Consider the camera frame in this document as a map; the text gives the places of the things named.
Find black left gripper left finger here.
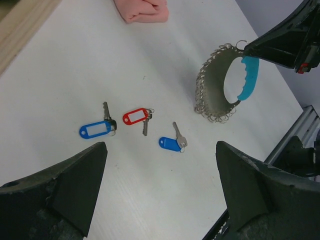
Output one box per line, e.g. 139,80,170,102
0,142,108,240

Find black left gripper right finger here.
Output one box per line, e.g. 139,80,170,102
215,141,320,240

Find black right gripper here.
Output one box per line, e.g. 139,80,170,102
243,0,320,74

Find key with blue window tag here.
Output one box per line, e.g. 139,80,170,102
79,101,117,140

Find key with solid blue tag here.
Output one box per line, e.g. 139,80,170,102
158,121,188,153

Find key with red tag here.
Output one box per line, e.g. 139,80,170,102
122,107,155,137

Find pink cloth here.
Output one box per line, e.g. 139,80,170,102
113,0,169,24

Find wooden clothes rack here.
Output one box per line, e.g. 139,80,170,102
0,0,61,74

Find aluminium frame rail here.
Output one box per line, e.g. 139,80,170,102
264,105,320,165

